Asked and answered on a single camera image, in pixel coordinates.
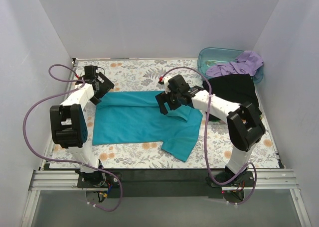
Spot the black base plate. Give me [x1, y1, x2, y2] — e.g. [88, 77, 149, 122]
[113, 169, 226, 200]

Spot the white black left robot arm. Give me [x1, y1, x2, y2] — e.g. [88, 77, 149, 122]
[49, 72, 114, 187]

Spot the black folded t shirt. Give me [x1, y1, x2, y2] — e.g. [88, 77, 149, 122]
[208, 74, 262, 117]

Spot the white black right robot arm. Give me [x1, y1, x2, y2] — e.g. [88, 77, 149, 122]
[92, 75, 265, 186]

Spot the purple t shirt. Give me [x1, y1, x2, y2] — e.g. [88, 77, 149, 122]
[205, 51, 264, 78]

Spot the teal t shirt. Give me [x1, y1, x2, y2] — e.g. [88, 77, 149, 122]
[92, 91, 203, 162]

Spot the teal plastic bin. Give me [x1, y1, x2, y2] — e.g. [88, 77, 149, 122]
[197, 47, 264, 84]

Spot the floral tablecloth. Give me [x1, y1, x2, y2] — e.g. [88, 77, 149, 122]
[48, 59, 279, 169]

